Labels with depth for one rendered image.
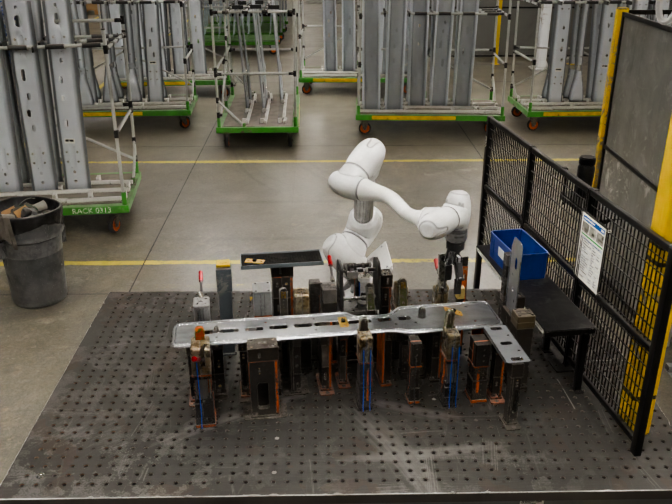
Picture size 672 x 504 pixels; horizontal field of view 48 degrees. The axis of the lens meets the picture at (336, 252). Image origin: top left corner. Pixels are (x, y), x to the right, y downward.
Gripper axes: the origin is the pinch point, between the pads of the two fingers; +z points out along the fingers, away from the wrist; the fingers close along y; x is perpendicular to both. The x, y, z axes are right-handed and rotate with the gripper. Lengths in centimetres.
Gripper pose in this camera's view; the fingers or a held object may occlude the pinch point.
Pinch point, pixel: (452, 284)
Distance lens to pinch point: 322.5
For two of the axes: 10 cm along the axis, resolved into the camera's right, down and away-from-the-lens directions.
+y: 1.5, 4.0, -9.0
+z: 0.0, 9.1, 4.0
